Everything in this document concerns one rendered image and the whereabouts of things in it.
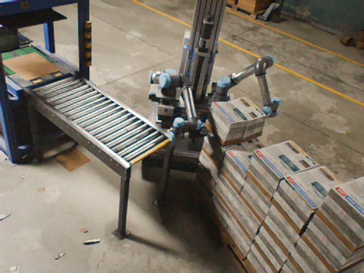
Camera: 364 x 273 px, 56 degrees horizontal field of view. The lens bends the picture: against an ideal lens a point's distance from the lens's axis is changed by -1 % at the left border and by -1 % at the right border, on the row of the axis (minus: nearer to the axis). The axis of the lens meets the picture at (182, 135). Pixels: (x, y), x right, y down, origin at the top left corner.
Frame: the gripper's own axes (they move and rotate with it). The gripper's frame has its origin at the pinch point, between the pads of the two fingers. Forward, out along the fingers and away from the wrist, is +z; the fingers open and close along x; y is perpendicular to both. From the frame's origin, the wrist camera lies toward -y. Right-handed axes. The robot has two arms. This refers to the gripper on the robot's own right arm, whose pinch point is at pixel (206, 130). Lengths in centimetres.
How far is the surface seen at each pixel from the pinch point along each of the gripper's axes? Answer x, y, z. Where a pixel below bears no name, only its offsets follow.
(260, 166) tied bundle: -63, 16, -1
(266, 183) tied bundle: -73, 9, -1
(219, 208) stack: -40, -56, 1
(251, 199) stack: -67, -14, -1
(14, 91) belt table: 116, -10, -128
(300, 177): -87, 24, 11
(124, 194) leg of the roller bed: -14, -32, -77
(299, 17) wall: 388, -83, 558
